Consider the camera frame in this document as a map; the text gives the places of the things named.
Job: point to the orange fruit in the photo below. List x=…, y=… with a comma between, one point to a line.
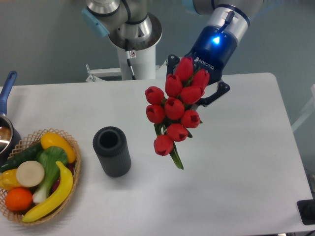
x=18, y=199

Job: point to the woven wicker basket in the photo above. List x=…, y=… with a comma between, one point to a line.
x=28, y=141

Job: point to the yellow banana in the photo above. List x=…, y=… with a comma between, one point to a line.
x=55, y=200

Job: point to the red tulip bouquet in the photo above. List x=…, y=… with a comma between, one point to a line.
x=170, y=110

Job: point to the yellow bell pepper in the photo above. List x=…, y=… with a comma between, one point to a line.
x=8, y=180

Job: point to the dark grey ribbed vase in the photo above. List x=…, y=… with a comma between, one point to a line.
x=110, y=145

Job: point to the beige round radish slice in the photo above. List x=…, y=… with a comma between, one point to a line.
x=30, y=173

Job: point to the black device at edge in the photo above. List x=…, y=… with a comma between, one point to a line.
x=307, y=211

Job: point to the white frame at right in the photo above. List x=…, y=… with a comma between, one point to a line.
x=305, y=112

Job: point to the white metal base bracket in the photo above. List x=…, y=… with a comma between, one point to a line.
x=100, y=75

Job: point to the green cucumber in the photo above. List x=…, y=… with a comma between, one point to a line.
x=28, y=154

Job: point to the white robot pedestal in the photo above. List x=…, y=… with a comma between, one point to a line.
x=140, y=63

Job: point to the green bok choy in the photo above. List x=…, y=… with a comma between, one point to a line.
x=48, y=159

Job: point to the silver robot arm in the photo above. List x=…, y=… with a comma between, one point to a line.
x=135, y=32

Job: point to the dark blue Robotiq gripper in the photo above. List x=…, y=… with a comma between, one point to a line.
x=214, y=47

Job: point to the yellow squash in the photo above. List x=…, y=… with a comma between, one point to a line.
x=50, y=139

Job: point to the blue handled saucepan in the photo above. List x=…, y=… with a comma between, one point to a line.
x=9, y=136

